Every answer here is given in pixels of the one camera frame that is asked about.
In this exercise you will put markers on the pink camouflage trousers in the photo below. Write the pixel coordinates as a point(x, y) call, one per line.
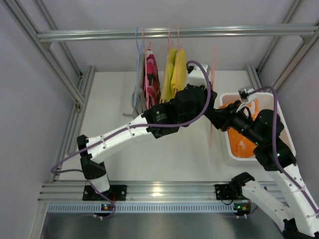
point(152, 83)

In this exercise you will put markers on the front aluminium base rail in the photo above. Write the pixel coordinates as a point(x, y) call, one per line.
point(137, 191)

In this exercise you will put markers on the pink hanger of orange trousers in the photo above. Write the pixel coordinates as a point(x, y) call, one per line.
point(212, 86)

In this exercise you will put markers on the blue hanger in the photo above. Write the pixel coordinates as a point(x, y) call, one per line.
point(140, 49)

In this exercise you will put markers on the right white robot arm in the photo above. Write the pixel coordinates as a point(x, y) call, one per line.
point(299, 219)

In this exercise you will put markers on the slotted grey cable duct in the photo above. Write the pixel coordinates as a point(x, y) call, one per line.
point(141, 208)

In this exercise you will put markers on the aluminium hanging rail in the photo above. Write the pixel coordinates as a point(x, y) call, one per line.
point(285, 29)

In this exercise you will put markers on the yellow-green trousers left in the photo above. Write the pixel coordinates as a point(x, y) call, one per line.
point(168, 72)

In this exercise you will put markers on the yellow trousers right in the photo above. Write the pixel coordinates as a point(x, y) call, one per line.
point(182, 74)

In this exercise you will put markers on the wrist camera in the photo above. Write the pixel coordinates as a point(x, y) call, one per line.
point(195, 76)
point(246, 97)

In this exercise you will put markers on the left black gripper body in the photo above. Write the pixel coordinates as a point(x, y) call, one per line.
point(199, 90)

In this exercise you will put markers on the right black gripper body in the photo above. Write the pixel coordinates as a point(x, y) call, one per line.
point(227, 115)

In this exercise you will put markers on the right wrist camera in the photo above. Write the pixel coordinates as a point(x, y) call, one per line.
point(246, 97)

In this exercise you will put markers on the orange trousers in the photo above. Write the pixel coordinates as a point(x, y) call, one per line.
point(240, 146)

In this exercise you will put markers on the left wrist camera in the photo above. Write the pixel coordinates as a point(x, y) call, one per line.
point(195, 76)

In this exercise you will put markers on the grey trousers with drawstring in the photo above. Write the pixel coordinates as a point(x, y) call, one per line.
point(141, 101)

